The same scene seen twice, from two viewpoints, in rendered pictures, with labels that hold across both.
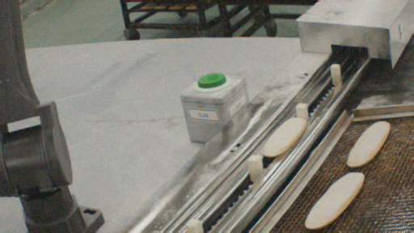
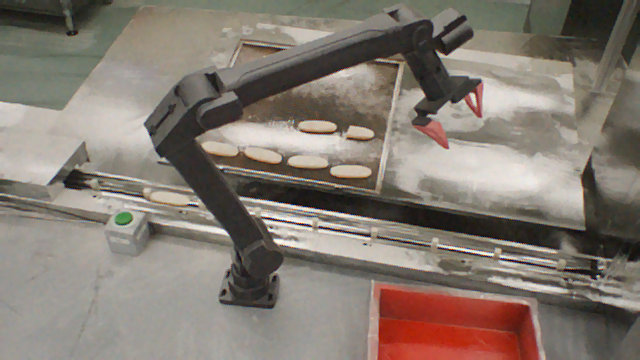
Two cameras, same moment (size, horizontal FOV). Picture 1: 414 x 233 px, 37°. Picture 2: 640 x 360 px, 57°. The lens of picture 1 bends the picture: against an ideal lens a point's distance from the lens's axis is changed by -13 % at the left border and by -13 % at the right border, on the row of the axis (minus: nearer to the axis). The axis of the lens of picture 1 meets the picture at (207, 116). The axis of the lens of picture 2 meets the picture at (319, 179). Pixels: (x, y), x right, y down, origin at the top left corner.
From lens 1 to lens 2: 1.46 m
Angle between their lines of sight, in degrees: 91
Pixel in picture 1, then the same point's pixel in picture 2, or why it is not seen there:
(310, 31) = (52, 184)
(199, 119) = (140, 236)
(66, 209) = not seen: hidden behind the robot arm
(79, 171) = (167, 310)
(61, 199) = not seen: hidden behind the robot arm
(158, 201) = not seen: hidden behind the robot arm
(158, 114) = (87, 286)
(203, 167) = (201, 220)
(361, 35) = (73, 159)
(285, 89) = (114, 203)
